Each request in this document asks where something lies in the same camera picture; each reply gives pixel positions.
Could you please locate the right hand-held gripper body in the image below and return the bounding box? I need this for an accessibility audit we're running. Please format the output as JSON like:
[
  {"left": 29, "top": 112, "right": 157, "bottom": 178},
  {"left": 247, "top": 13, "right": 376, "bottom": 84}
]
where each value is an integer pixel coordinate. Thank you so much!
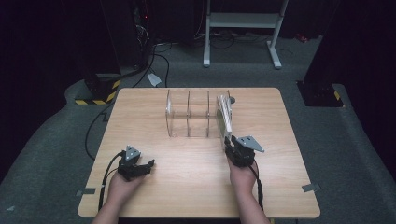
[{"left": 228, "top": 134, "right": 266, "bottom": 169}]

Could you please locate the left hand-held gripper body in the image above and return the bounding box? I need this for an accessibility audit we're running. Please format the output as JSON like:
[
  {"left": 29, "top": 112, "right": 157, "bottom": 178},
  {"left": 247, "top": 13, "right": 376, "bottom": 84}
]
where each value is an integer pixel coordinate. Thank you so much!
[{"left": 117, "top": 145, "right": 149, "bottom": 182}]

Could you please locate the clear acrylic divider rack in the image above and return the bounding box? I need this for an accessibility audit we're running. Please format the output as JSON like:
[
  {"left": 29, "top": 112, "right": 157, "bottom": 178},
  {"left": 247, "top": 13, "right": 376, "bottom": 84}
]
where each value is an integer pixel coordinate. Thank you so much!
[{"left": 164, "top": 89, "right": 232, "bottom": 139}]

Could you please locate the person's left hand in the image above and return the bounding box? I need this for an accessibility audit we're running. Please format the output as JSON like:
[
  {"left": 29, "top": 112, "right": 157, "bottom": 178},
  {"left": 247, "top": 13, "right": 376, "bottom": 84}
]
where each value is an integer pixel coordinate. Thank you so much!
[{"left": 106, "top": 171, "right": 148, "bottom": 203}]

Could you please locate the person's right hand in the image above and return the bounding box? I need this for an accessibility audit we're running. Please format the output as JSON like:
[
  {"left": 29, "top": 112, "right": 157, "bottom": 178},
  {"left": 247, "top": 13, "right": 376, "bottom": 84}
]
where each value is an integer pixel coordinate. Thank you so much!
[{"left": 228, "top": 157, "right": 260, "bottom": 196}]

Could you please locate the grey tape piece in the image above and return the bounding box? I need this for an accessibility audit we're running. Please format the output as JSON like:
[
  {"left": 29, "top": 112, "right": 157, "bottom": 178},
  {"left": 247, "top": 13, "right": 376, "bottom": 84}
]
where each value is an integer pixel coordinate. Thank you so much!
[
  {"left": 301, "top": 183, "right": 322, "bottom": 193},
  {"left": 76, "top": 187, "right": 97, "bottom": 197}
]

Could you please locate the grey paper scrap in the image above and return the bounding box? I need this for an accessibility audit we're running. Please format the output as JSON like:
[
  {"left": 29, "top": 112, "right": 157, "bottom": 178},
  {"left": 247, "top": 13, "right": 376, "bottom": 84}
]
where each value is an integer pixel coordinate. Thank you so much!
[{"left": 147, "top": 72, "right": 163, "bottom": 88}]

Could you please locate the black pillar with striped base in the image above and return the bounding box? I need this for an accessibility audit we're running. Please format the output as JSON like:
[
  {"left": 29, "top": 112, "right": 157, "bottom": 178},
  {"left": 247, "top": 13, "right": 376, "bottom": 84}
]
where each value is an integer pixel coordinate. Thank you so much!
[
  {"left": 74, "top": 0, "right": 123, "bottom": 106},
  {"left": 295, "top": 0, "right": 347, "bottom": 108}
]

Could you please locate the white metal stand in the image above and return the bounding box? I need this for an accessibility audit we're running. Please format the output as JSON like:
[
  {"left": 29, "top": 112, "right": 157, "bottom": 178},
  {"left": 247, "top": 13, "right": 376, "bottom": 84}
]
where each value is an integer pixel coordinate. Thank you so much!
[{"left": 202, "top": 0, "right": 290, "bottom": 70}]

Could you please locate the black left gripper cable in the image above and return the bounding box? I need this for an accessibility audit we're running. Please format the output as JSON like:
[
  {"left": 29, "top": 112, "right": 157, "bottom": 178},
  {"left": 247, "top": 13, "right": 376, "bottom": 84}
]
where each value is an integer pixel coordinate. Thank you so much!
[{"left": 97, "top": 151, "right": 125, "bottom": 213}]

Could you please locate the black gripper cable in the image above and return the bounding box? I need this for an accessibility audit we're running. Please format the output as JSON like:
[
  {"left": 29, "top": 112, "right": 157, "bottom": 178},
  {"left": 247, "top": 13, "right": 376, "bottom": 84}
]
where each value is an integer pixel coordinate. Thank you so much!
[
  {"left": 97, "top": 151, "right": 125, "bottom": 213},
  {"left": 247, "top": 164, "right": 265, "bottom": 211}
]

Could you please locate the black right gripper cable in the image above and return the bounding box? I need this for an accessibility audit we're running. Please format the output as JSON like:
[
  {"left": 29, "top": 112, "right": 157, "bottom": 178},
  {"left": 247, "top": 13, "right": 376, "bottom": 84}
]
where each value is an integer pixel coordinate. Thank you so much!
[{"left": 247, "top": 164, "right": 265, "bottom": 211}]

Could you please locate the black floor cable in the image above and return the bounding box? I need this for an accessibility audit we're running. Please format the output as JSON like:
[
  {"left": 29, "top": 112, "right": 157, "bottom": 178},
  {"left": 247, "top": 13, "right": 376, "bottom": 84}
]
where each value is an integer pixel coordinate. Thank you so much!
[{"left": 84, "top": 102, "right": 115, "bottom": 161}]

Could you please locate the dark equipment rack with cables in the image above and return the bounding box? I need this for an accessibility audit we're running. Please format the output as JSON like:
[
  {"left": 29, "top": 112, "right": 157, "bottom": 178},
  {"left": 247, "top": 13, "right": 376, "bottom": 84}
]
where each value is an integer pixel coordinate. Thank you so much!
[{"left": 129, "top": 0, "right": 173, "bottom": 89}]

